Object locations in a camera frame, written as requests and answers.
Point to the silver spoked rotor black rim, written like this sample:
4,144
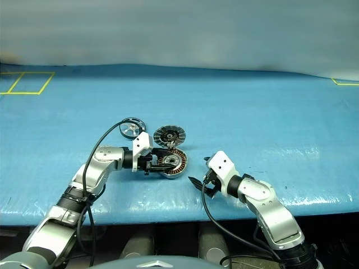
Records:
131,129

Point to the blue table cover sheet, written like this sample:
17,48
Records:
252,117

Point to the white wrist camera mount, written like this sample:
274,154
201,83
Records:
143,143
223,165

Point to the dark grey rounded shape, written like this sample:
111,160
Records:
213,249
137,246

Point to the yellow tape rectangle marking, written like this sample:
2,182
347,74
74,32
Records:
25,92

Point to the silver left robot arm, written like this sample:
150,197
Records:
98,168

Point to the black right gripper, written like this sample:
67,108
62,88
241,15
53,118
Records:
211,186

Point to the yellow tape corner marking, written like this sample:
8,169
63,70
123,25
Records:
347,84

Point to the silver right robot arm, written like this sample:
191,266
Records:
266,201

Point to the motor housing with copper windings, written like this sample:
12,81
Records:
179,165

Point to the grey robot torso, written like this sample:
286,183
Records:
157,264

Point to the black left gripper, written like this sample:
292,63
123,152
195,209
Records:
144,164

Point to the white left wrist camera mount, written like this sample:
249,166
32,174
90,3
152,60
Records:
143,143

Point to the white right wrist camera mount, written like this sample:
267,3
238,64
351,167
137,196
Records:
223,165

